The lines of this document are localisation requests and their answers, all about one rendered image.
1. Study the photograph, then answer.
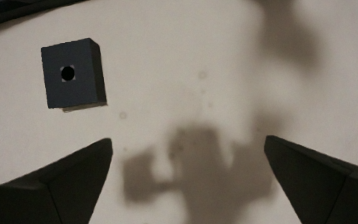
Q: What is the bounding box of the dark grey block with square hole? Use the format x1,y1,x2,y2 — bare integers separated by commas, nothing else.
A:
41,38,107,109

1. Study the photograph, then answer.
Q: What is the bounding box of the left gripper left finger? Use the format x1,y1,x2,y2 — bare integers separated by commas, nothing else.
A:
0,138,113,224

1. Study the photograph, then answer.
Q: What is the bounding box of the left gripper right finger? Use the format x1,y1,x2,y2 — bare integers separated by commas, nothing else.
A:
264,135,358,224

